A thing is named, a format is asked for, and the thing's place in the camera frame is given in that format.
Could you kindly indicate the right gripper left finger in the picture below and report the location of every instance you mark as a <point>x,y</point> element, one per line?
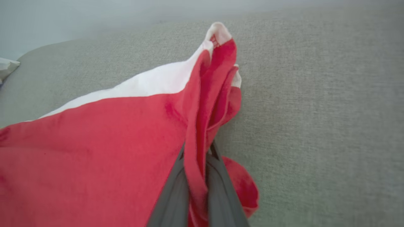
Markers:
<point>172,205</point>

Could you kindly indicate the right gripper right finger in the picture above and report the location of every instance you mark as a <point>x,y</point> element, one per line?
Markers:
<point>222,201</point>

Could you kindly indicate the white perforated laundry basket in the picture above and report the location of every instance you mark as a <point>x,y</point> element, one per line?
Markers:
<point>7,66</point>

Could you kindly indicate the red garment broad white band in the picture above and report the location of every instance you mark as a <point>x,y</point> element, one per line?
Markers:
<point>94,151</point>

